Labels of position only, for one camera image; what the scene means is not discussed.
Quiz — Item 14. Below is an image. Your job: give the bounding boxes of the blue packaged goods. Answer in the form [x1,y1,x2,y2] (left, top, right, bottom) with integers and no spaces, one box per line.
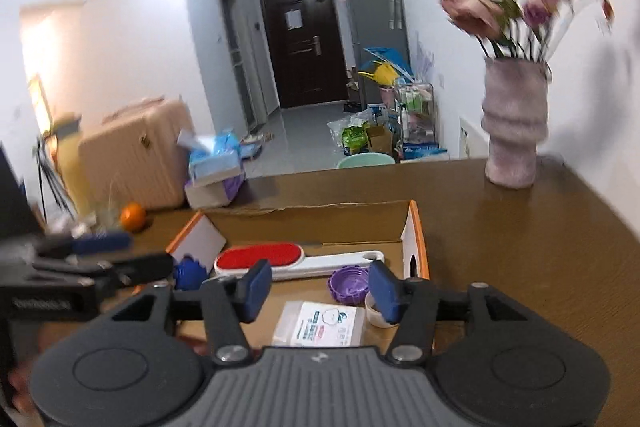
[401,141,449,161]

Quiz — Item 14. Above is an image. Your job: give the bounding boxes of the clear glass cup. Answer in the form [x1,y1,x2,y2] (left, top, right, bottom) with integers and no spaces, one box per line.
[87,187,123,234]

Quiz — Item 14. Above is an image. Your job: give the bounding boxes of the small white jar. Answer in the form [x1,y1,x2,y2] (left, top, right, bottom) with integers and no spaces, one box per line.
[364,291,396,329]

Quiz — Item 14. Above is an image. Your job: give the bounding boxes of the blue tissue box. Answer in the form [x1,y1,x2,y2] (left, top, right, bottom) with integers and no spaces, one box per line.
[177,129,243,186]

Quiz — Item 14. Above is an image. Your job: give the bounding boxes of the orange fruit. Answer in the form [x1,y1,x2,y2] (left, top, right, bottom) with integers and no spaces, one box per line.
[120,202,147,231]

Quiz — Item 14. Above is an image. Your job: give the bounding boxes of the purple artificial flowers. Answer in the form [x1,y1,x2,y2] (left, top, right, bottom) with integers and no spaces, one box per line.
[413,34,437,84]

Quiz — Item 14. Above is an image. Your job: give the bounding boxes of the black tripod legs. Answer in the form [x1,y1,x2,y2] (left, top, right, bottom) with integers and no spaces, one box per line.
[32,139,76,220]

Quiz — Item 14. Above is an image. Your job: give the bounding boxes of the pink textured vase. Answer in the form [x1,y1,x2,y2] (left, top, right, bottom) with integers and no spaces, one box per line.
[481,57,551,190]

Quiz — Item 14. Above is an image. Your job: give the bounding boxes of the grey refrigerator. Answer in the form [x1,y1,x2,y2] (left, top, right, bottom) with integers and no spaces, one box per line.
[347,0,410,80]

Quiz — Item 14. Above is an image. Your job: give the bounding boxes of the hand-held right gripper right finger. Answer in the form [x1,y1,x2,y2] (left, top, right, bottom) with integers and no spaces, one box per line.
[369,259,532,364]

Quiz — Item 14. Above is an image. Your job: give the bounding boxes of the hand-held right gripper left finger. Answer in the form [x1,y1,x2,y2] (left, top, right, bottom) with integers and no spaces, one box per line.
[102,259,273,365]

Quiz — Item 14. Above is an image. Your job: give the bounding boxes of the purple jar lid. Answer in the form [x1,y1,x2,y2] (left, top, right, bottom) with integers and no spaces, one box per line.
[328,266,372,306]

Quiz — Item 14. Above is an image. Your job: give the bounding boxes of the orange cardboard box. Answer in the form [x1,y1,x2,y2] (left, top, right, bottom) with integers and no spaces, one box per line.
[134,199,431,350]

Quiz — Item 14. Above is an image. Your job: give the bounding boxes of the blue ridged cap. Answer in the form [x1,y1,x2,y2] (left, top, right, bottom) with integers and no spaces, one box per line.
[173,255,208,292]

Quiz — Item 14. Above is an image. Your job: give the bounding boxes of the pink ribbed suitcase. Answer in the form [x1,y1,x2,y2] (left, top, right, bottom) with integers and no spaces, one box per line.
[77,96,197,212]

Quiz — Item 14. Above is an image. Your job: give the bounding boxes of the small brown carton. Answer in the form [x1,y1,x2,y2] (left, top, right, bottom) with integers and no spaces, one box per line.
[366,126,395,156]

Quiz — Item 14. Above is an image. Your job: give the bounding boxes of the purple and white tissue pack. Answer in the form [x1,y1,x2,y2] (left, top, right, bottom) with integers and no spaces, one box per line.
[184,171,247,209]

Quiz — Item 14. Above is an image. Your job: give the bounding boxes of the white wipes packet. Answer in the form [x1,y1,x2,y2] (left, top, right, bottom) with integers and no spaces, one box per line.
[271,300,367,349]

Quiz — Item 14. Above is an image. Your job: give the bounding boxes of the green plastic basin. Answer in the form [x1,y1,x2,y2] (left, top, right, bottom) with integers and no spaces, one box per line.
[336,153,397,170]

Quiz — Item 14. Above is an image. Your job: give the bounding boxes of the wire rack with bottles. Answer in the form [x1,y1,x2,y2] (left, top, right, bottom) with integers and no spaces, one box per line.
[394,81,437,148]

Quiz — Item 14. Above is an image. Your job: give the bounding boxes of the dark brown entrance door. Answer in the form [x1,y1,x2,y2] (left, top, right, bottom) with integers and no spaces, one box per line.
[257,0,351,110]

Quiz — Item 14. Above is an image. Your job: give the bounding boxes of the grey interior door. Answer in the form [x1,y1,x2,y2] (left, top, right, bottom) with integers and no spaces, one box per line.
[219,0,262,134]

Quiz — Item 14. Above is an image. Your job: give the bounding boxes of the green plastic bag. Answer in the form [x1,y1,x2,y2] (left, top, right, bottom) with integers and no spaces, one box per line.
[341,126,371,156]

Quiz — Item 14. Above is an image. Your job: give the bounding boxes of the yellow watering can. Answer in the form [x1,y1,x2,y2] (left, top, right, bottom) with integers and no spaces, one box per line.
[359,62,402,86]

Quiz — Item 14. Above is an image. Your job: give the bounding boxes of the red and white lint brush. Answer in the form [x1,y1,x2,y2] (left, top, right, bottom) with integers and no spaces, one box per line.
[213,243,386,282]

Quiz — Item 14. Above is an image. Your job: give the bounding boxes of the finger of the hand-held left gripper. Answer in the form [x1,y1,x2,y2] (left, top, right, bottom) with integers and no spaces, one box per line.
[34,230,134,259]
[30,251,175,297]

